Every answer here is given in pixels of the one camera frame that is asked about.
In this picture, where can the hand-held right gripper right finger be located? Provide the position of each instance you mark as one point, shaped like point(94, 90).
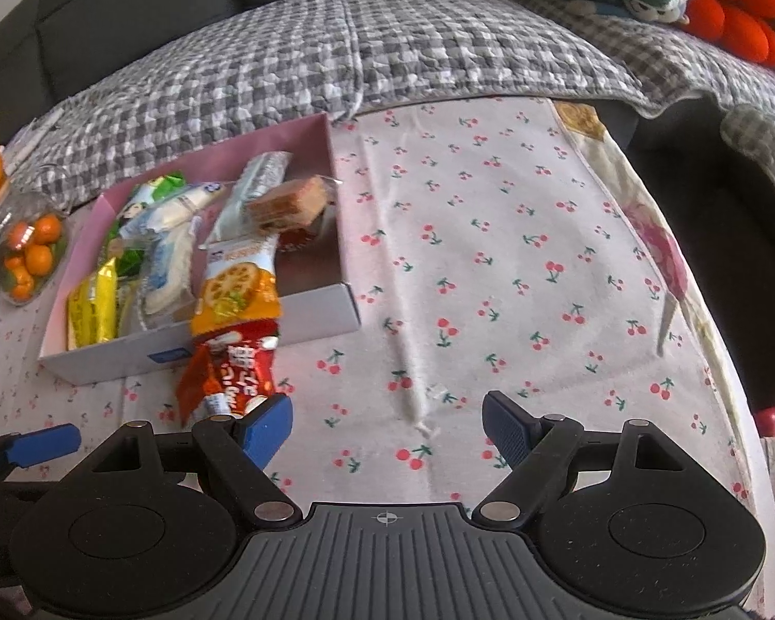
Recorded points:
point(510, 429)

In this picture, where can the glass jar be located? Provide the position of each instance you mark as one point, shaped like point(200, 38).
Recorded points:
point(13, 216)

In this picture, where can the floral cloth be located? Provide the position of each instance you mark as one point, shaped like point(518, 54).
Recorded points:
point(652, 245)

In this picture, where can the clear packet with blue label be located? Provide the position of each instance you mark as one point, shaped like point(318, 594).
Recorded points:
point(161, 271)

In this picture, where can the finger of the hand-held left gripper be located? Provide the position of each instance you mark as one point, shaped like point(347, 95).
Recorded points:
point(45, 444)

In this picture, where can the pink cardboard box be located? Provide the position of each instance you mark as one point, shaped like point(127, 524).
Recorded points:
point(310, 313)

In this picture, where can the white and blue snack packet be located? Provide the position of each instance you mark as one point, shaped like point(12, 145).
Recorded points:
point(181, 206)

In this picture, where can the dark grey sofa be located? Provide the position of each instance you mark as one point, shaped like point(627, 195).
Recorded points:
point(168, 0)

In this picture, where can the red and orange snack packet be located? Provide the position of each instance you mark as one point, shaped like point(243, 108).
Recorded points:
point(232, 368)

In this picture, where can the grey checked blanket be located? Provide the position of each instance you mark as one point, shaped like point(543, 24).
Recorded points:
point(426, 45)

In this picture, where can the pink wafer packet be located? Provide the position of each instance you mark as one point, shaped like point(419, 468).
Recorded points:
point(290, 203)

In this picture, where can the yellow snack packet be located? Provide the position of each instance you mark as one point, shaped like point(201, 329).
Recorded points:
point(93, 310)

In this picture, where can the green chip packet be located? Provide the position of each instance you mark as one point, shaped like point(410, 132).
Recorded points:
point(145, 203)

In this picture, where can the plush toy with face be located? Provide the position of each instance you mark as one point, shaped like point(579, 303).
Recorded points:
point(646, 13)

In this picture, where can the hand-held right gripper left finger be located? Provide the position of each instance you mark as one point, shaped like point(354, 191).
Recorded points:
point(265, 429)

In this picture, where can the long white snack packet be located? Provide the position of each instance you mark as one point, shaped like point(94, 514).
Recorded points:
point(255, 190)

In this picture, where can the orange cracker packet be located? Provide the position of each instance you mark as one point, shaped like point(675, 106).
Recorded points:
point(236, 290)

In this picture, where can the pile of small mandarins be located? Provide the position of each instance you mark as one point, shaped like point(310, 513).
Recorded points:
point(39, 258)

